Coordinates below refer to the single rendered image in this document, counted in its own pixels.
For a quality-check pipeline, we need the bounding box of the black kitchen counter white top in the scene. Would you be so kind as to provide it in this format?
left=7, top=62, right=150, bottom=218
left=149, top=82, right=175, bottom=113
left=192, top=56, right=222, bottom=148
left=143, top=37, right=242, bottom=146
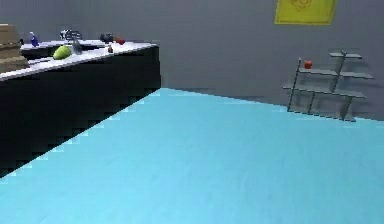
left=0, top=39, right=162, bottom=178

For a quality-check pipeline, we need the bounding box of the dark grey toaster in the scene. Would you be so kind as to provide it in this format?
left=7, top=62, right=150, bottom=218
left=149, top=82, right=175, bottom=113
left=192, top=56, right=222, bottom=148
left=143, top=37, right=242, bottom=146
left=99, top=32, right=115, bottom=44

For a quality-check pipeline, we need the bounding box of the grey cup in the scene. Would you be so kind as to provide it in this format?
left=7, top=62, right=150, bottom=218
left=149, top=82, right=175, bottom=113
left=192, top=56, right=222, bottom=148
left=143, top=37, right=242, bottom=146
left=71, top=39, right=84, bottom=56

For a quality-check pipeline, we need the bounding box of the grey metal shelf unit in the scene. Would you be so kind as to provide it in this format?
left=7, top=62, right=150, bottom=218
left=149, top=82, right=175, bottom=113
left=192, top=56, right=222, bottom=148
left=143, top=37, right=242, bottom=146
left=281, top=49, right=375, bottom=123

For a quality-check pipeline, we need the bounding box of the blue spray bottle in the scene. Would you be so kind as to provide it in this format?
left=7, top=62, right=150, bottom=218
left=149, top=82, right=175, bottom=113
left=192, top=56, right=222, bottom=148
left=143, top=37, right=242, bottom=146
left=29, top=31, right=40, bottom=48

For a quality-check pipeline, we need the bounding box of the brown tiered box stack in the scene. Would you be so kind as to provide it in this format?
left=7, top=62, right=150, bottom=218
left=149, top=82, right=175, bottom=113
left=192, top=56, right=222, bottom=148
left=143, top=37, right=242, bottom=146
left=0, top=23, right=30, bottom=74

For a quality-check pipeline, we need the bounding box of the yellow framed wall picture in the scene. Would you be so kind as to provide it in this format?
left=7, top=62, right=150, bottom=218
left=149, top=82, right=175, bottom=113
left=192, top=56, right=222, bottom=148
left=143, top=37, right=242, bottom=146
left=274, top=0, right=338, bottom=26

